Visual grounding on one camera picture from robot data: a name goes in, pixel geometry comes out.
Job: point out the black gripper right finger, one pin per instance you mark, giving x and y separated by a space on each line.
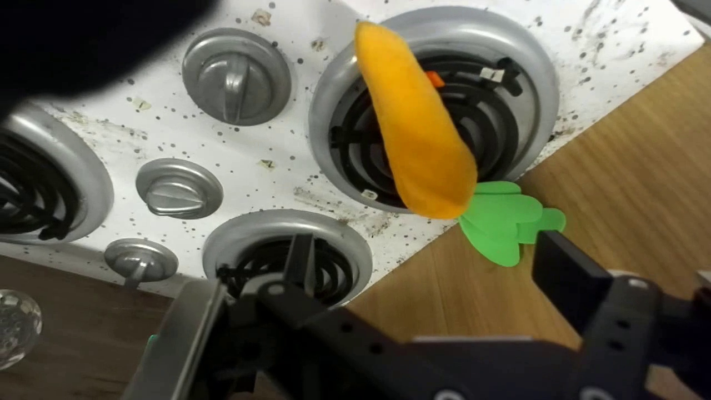
608 311

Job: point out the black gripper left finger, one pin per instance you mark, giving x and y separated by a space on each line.
287 283

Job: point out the rear left stove burner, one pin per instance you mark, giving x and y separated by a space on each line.
235 235

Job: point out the stove burner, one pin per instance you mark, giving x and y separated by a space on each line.
235 235
495 79
53 182

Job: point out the grey stove knob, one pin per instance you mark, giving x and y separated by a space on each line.
236 77
179 190
142 261

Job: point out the front left stove burner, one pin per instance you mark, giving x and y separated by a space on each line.
495 79

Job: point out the front right stove burner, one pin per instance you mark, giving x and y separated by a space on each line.
53 182

